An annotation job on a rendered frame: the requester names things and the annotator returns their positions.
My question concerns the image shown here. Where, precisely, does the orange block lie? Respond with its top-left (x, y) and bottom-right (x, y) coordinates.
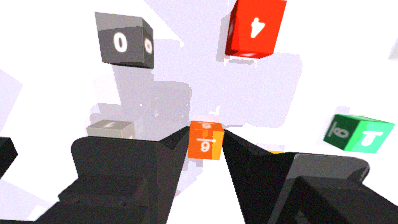
top-left (188, 121), bottom-right (224, 160)

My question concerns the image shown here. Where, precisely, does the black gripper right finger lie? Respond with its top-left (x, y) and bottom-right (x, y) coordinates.
top-left (222, 129), bottom-right (371, 224)

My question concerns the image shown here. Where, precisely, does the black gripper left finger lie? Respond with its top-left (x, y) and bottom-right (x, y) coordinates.
top-left (71, 126), bottom-right (190, 224)

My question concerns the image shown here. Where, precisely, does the green block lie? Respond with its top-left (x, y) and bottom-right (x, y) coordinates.
top-left (322, 114), bottom-right (395, 154)

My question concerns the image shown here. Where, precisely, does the grey block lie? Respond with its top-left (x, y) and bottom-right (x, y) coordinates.
top-left (94, 12), bottom-right (154, 69)

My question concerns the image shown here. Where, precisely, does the red block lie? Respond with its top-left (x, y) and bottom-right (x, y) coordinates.
top-left (225, 0), bottom-right (287, 59)

